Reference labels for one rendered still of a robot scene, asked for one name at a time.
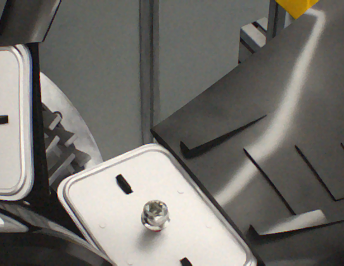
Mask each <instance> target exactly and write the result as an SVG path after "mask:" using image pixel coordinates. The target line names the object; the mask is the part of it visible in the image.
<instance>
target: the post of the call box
mask: <svg viewBox="0 0 344 266"><path fill-rule="evenodd" d="M269 2H270V5H269V17H268V21H267V23H268V24H267V32H266V34H267V36H266V40H265V43H266V44H267V43H268V42H269V41H270V40H271V39H273V38H274V37H275V36H276V35H277V34H279V33H280V32H281V31H282V30H284V29H285V28H286V27H288V26H289V24H291V23H293V22H294V21H295V20H296V19H294V18H293V17H292V16H291V15H290V14H289V13H288V12H287V11H286V10H285V9H284V8H282V7H281V6H280V5H279V4H278V3H277V2H276V1H275V0H270V1H269Z"/></svg>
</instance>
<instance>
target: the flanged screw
mask: <svg viewBox="0 0 344 266"><path fill-rule="evenodd" d="M141 222H142V223H143V225H144V226H145V227H146V228H147V229H149V230H152V231H155V232H158V231H161V230H162V229H164V228H166V227H167V226H168V225H169V223H170V213H169V211H168V207H167V205H166V204H165V203H164V202H162V201H160V200H158V199H154V200H151V201H148V202H147V203H146V204H145V205H144V207H143V211H142V213H141Z"/></svg>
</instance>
